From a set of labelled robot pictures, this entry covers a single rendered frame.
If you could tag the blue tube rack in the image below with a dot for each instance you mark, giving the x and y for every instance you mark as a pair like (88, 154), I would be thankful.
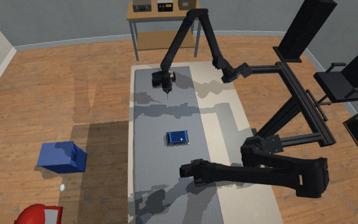
(176, 136)

